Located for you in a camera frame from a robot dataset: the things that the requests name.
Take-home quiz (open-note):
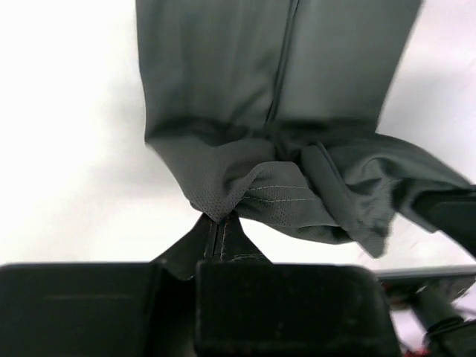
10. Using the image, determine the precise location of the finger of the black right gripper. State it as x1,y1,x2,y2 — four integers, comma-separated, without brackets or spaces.
414,185,476,257

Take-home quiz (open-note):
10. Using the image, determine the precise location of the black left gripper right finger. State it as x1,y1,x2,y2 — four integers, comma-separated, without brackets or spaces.
194,216,401,356

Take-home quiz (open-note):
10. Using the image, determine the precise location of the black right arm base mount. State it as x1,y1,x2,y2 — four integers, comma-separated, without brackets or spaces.
376,266,475,356

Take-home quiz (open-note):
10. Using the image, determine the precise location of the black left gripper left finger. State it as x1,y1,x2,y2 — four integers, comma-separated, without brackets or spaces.
1,216,217,356

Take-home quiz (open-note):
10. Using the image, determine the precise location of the dark grey t-shirt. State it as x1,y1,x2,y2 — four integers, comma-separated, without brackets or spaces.
136,1,473,257

